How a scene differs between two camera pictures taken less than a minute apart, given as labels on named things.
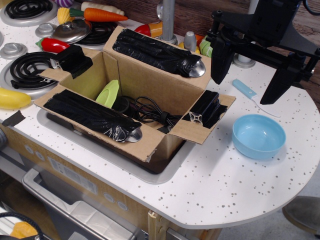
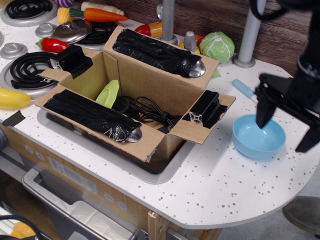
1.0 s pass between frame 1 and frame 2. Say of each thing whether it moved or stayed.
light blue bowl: stayed
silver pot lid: stayed
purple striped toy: stayed
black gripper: moved
